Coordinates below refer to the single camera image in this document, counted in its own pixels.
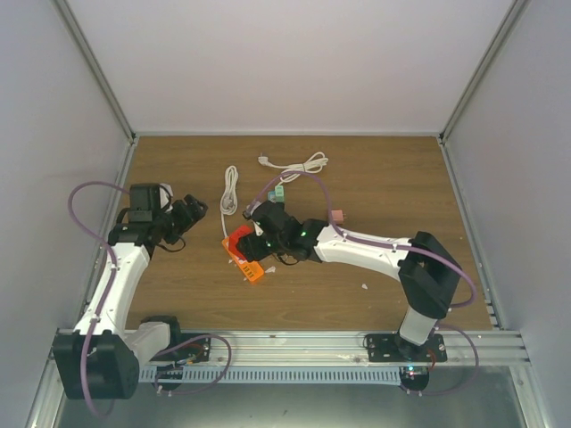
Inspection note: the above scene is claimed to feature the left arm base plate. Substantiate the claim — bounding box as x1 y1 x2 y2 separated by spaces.
151 333 211 365

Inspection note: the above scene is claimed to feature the red charger cube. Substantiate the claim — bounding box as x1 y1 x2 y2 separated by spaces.
228 225 252 260

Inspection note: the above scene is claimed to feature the left aluminium frame post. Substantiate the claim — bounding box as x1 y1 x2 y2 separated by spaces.
52 0 137 145

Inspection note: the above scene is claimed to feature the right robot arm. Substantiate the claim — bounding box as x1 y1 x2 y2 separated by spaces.
233 201 460 361

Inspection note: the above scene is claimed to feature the grey slotted cable duct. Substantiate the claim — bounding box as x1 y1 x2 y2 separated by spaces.
139 366 401 386

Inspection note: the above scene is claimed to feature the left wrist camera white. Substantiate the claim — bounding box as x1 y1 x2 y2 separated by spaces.
159 183 173 212

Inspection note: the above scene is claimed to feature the orange power strip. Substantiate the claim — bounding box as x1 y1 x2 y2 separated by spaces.
222 237 265 283

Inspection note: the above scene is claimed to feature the right aluminium frame post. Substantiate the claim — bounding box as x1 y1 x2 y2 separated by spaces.
437 0 529 145

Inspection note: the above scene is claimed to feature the aluminium front rail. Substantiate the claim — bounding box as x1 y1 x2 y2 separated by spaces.
138 330 528 367

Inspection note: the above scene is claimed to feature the white cable of orange strip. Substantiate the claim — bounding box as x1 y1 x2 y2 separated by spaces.
219 165 241 240

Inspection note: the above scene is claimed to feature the aluminium frame post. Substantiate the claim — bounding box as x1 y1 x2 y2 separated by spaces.
52 0 137 145
437 0 529 145

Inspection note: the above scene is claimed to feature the pink charger cube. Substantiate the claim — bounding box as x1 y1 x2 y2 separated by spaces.
329 210 347 224

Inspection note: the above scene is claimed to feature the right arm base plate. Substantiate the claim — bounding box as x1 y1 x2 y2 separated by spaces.
363 333 448 363

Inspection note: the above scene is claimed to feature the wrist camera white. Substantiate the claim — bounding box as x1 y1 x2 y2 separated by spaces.
243 202 261 221
159 183 173 212

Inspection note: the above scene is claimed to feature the white cable of teal strip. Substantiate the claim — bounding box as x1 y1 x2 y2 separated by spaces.
256 151 329 184

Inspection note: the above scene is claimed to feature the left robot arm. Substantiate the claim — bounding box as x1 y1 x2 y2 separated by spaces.
52 183 208 401

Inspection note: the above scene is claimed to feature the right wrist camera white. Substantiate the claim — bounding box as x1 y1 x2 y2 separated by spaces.
243 202 261 221

